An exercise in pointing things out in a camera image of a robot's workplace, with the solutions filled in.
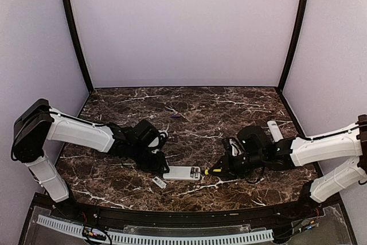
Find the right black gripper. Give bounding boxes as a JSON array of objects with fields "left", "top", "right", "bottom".
[{"left": 208, "top": 150, "right": 266, "bottom": 180}]

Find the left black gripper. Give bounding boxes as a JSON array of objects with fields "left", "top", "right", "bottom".
[{"left": 129, "top": 143, "right": 170, "bottom": 173}]

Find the yellow handled screwdriver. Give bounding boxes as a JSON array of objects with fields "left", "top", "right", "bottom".
[{"left": 202, "top": 169, "right": 222, "bottom": 175}]

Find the white battery compartment cover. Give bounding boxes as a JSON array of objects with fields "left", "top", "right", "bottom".
[{"left": 152, "top": 176, "right": 167, "bottom": 189}]

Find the white remote control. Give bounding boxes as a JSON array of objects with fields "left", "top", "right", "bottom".
[
  {"left": 163, "top": 166, "right": 201, "bottom": 181},
  {"left": 267, "top": 120, "right": 283, "bottom": 142}
]

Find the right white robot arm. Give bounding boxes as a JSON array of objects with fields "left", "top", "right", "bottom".
[{"left": 205, "top": 114, "right": 366, "bottom": 219}]

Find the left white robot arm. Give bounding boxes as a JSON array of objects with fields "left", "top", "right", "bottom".
[{"left": 10, "top": 99, "right": 170, "bottom": 220}]

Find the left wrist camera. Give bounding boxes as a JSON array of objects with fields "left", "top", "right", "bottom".
[{"left": 148, "top": 130, "right": 168, "bottom": 151}]

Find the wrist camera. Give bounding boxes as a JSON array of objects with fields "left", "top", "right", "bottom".
[
  {"left": 222, "top": 137, "right": 244, "bottom": 157},
  {"left": 148, "top": 130, "right": 168, "bottom": 151}
]

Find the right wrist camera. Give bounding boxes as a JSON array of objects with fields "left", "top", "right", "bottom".
[{"left": 222, "top": 137, "right": 244, "bottom": 157}]

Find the white slotted cable duct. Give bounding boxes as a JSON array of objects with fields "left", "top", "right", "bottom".
[{"left": 37, "top": 215, "right": 274, "bottom": 244}]

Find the black front table rail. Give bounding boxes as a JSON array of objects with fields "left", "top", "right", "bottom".
[{"left": 45, "top": 200, "right": 323, "bottom": 228}]

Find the right black frame post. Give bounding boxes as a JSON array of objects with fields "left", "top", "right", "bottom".
[{"left": 276, "top": 0, "right": 313, "bottom": 95}]

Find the black frame post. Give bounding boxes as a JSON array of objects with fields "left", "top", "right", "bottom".
[
  {"left": 276, "top": 0, "right": 313, "bottom": 95},
  {"left": 57, "top": 0, "right": 95, "bottom": 94}
]

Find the left black frame post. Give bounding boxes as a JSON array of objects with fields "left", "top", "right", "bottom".
[{"left": 57, "top": 0, "right": 95, "bottom": 94}]

